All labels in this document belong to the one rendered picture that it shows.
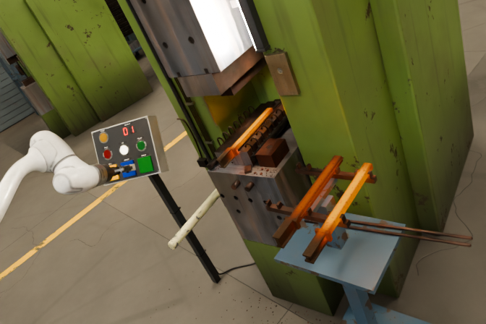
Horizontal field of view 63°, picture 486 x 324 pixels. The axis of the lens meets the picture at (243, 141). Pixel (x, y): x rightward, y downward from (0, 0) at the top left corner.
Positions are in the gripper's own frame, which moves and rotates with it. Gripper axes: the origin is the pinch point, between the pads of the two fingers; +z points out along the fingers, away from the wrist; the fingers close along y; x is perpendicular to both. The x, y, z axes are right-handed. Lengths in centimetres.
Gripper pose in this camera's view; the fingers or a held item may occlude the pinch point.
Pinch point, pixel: (129, 168)
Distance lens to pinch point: 186.9
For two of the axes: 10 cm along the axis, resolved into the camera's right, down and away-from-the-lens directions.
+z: 3.3, -0.7, 9.4
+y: 9.2, -2.3, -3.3
